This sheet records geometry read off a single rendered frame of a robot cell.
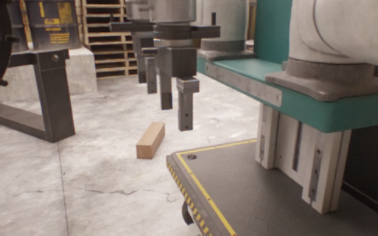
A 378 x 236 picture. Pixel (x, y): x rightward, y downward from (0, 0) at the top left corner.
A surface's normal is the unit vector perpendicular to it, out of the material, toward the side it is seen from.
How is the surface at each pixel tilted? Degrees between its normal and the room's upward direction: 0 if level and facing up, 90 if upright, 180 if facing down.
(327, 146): 90
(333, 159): 90
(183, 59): 90
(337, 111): 90
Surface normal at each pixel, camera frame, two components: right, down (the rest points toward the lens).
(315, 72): -0.65, 0.16
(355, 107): 0.34, 0.30
